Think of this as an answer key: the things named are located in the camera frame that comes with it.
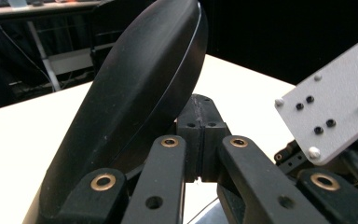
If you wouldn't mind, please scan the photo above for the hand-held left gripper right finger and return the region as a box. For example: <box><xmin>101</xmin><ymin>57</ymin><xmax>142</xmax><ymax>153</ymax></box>
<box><xmin>201</xmin><ymin>95</ymin><xmax>233</xmax><ymax>183</ymax></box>

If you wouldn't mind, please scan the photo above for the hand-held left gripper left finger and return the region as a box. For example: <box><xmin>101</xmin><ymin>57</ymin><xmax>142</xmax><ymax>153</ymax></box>
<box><xmin>176</xmin><ymin>93</ymin><xmax>204</xmax><ymax>183</ymax></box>

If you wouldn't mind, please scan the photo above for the black curved plastic object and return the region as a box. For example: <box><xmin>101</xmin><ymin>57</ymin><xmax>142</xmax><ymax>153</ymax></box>
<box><xmin>38</xmin><ymin>0</ymin><xmax>209</xmax><ymax>224</ymax></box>

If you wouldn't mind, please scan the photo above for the white panel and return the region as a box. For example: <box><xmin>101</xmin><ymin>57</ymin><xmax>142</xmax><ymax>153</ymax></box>
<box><xmin>48</xmin><ymin>42</ymin><xmax>117</xmax><ymax>77</ymax></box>

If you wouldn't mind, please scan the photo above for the white metal stand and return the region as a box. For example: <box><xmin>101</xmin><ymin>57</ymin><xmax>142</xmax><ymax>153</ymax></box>
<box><xmin>27</xmin><ymin>21</ymin><xmax>62</xmax><ymax>93</ymax></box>

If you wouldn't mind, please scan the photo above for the grey background desk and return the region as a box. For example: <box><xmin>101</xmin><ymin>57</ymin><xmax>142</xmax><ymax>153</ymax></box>
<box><xmin>0</xmin><ymin>0</ymin><xmax>103</xmax><ymax>16</ymax></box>

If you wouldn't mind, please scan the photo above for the thin dark cable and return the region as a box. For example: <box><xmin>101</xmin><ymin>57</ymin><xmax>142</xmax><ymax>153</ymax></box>
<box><xmin>0</xmin><ymin>23</ymin><xmax>56</xmax><ymax>91</ymax></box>

